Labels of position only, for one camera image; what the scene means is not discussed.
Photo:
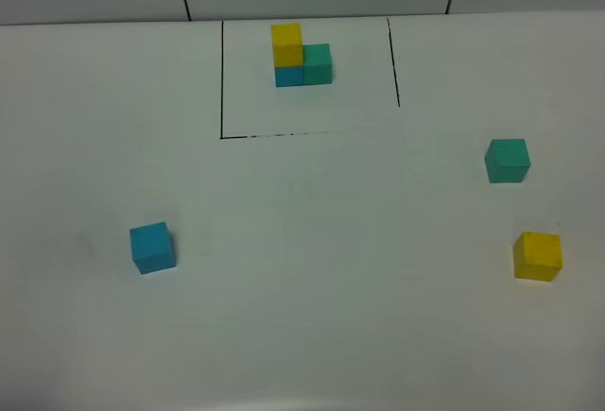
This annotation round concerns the yellow template block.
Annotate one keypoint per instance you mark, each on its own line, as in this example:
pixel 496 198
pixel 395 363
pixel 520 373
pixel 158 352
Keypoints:
pixel 287 45

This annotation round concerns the green template block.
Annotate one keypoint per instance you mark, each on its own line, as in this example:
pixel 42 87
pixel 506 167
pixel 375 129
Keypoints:
pixel 317 64

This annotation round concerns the blue template block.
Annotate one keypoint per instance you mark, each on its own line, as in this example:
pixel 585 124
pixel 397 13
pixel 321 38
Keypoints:
pixel 289 76

